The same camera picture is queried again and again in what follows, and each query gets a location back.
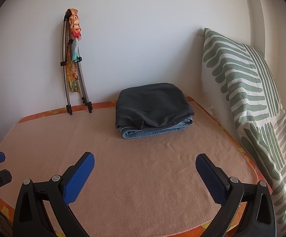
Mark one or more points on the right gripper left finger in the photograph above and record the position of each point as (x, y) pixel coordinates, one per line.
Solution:
(31, 218)

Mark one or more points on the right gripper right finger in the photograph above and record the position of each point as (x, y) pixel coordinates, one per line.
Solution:
(258, 218)

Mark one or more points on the dark grey pants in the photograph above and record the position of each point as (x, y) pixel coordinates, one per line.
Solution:
(151, 107)

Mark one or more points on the orange floral bed sheet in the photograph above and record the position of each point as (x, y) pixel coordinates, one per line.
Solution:
(59, 109)

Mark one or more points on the peach terry bed cover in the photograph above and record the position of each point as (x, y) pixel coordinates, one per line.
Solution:
(123, 165)

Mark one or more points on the folded metal tripod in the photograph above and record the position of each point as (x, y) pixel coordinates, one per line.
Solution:
(66, 43)

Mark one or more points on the colourful floral cloth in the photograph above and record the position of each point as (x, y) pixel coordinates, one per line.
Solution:
(73, 51)

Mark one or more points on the folded blue jeans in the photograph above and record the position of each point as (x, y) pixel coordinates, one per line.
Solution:
(132, 133)

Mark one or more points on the green white patterned pillow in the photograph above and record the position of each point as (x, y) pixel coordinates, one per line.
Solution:
(244, 97)

